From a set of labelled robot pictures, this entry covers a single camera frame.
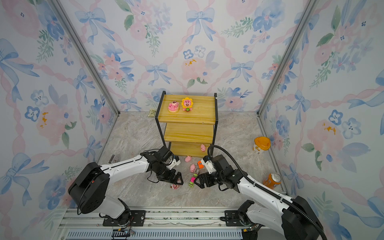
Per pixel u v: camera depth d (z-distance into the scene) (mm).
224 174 628
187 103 712
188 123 701
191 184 835
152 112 1205
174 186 818
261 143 901
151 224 732
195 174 857
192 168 893
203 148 972
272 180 762
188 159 930
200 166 901
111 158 894
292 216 406
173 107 717
